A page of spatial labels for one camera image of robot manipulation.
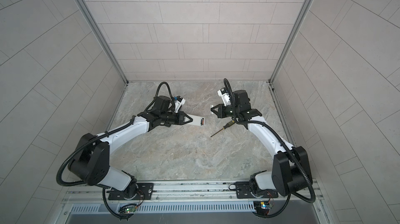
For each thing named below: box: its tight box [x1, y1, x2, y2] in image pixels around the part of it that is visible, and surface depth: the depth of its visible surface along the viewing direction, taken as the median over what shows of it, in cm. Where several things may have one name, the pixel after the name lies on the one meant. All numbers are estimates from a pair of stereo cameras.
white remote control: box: [183, 113, 206, 127], surface depth 85 cm
